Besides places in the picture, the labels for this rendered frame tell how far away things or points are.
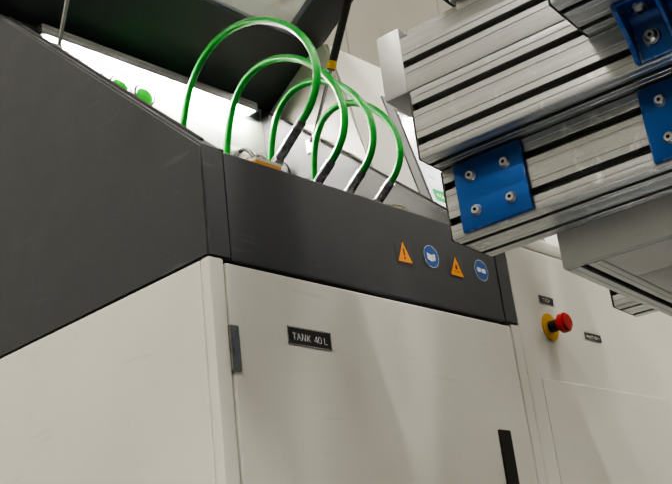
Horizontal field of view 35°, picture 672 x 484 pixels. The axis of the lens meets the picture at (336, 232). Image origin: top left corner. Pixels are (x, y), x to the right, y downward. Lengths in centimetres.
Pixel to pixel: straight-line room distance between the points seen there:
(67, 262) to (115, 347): 20
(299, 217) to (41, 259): 43
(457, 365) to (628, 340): 60
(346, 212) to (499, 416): 43
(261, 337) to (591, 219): 45
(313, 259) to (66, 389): 40
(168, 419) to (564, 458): 77
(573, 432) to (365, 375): 53
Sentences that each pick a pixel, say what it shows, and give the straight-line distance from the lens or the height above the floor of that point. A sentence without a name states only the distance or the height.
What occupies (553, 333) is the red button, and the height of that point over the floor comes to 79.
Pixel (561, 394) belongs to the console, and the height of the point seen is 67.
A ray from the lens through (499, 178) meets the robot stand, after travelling 121.
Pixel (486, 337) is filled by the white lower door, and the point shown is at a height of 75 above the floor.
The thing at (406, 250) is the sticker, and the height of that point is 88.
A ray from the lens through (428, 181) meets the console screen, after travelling 231.
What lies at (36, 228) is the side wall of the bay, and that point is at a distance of 174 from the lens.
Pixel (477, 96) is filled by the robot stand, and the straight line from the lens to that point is 121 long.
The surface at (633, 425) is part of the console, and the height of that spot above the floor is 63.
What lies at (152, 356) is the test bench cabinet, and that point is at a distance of 143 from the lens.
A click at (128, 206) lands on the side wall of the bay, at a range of 154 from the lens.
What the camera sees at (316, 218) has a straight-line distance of 154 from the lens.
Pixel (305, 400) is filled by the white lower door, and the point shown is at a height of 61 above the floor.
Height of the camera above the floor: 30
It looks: 21 degrees up
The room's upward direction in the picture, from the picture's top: 7 degrees counter-clockwise
